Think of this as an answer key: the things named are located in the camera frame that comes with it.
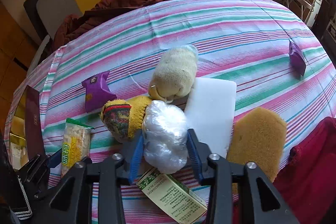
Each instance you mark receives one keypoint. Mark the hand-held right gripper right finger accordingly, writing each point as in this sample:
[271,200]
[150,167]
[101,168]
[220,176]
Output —
[194,158]

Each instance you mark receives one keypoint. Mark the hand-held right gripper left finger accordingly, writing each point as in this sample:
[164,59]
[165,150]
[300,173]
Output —
[136,161]

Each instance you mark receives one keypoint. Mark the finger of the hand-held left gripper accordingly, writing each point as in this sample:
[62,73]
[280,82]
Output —
[36,169]

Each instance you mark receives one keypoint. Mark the clear plastic bag ball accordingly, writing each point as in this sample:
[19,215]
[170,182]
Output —
[165,134]

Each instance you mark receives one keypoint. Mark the green print carton box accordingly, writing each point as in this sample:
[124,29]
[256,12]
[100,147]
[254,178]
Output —
[170,195]

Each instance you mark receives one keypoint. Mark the yellow patterned sock ball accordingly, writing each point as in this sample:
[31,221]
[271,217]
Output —
[123,119]

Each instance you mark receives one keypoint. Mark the rice snack bar packet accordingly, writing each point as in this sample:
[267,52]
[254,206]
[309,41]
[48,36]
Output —
[74,145]

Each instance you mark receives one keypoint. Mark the white foam block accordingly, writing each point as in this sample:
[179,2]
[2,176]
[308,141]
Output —
[210,113]

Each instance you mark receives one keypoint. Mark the maroon box with gold lining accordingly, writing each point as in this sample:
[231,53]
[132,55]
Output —
[32,121]

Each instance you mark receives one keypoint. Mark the purple snack packet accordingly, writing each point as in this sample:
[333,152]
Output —
[97,94]
[296,60]

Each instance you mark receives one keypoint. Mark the beige sock ball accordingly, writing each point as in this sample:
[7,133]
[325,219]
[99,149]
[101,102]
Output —
[174,74]

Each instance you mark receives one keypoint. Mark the red cloth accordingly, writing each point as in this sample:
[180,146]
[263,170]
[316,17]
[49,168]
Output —
[309,174]

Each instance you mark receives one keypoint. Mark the wooden wardrobe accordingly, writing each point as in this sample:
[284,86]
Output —
[10,43]

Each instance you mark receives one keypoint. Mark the striped bedsheet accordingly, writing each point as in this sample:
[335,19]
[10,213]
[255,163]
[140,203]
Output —
[210,29]

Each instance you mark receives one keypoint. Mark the dark red jacket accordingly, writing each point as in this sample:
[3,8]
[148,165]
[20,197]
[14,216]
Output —
[118,3]

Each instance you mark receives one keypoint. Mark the white appliance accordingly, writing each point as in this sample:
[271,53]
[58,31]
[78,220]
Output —
[317,3]

